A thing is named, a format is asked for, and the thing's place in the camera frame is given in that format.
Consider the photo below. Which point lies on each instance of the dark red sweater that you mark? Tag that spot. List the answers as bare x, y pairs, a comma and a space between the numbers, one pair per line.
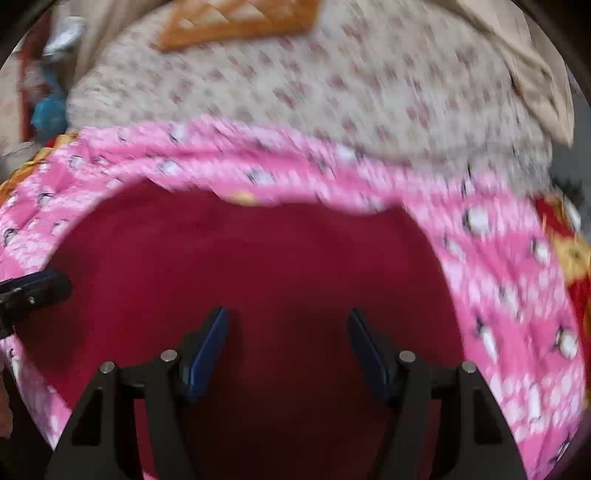
277, 258

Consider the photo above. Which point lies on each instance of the orange quilted cushion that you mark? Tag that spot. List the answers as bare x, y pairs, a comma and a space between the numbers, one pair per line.
240, 23

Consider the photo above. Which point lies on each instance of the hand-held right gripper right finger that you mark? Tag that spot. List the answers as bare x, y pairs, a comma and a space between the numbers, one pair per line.
369, 355

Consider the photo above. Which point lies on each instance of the blue bag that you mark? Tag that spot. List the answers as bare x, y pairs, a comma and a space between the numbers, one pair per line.
48, 117

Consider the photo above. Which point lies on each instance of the floral bed sheet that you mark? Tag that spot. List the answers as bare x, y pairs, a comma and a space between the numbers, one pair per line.
369, 92

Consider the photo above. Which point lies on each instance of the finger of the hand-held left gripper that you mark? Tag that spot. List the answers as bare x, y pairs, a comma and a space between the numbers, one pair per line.
39, 290

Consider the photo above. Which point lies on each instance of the pink penguin print blanket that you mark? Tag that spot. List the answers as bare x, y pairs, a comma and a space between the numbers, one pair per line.
508, 277

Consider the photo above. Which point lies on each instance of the beige cloth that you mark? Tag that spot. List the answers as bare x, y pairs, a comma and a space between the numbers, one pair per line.
540, 83

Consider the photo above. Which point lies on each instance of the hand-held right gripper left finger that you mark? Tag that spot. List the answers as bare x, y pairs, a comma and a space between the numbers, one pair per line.
207, 355

